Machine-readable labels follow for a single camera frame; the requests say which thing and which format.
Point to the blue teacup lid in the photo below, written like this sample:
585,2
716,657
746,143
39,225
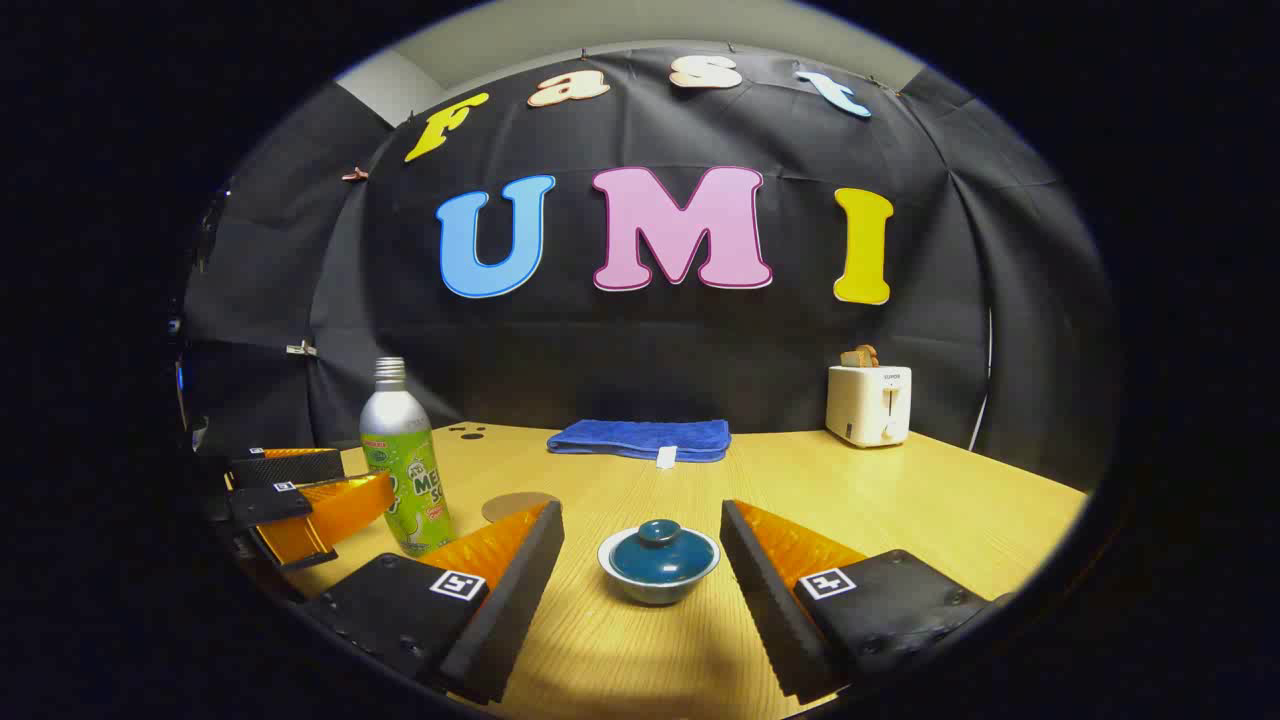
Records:
655,560

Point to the white teacup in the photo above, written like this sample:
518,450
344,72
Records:
655,596

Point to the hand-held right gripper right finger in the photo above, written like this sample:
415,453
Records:
765,610

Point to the brown toast slice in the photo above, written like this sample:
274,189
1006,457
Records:
860,356

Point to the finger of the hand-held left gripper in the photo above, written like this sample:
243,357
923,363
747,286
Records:
270,505
290,468

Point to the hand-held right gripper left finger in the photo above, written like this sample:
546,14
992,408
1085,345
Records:
510,610

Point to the black backdrop cloth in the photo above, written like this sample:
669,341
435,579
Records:
640,350

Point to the silver green water bottle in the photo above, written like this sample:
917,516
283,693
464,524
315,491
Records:
395,420

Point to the round brown coaster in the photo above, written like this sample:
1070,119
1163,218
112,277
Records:
508,505

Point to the folded blue towel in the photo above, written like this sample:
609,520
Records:
640,438

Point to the white toaster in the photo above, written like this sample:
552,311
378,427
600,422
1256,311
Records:
865,405

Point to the small metal clip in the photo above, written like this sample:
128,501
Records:
300,349

